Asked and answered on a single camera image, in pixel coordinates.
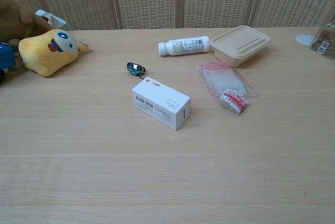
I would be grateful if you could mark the white box red logo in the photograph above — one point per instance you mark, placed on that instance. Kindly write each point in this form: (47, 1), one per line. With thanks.
(159, 101)

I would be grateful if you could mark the blue cookie box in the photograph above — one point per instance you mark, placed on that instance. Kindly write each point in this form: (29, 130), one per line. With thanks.
(5, 55)

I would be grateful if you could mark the small black green gadget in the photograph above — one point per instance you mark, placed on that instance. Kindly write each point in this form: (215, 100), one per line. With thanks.
(134, 68)

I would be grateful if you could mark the white plastic bottle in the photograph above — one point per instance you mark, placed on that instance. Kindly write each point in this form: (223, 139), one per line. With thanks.
(183, 45)

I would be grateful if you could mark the red-striped zip bag pack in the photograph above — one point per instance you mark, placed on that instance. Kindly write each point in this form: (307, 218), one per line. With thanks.
(225, 85)

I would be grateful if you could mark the beige lidded food container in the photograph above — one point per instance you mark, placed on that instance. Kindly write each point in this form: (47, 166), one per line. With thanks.
(239, 44)

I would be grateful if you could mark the yellow emoji plush toy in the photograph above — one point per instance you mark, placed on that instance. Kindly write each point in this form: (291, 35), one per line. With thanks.
(47, 54)

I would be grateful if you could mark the crumpled white wrapper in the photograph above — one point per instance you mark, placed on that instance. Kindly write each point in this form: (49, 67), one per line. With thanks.
(53, 20)

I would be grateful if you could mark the white round lid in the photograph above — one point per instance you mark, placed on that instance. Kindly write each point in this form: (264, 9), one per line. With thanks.
(303, 38)

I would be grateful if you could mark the brown plush bear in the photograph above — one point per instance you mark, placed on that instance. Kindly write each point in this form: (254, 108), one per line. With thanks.
(15, 20)

